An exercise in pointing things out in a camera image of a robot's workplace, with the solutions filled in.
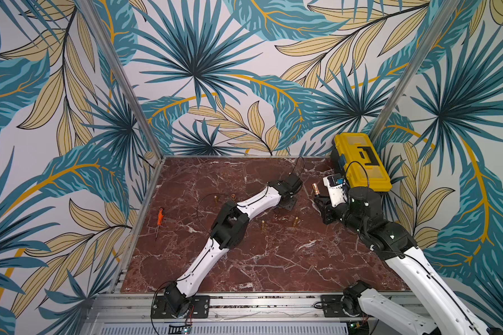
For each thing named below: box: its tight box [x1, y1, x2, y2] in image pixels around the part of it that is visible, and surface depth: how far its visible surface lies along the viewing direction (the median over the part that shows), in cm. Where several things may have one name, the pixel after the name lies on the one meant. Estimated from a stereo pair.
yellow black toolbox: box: [331, 132, 393, 192], surface depth 99 cm
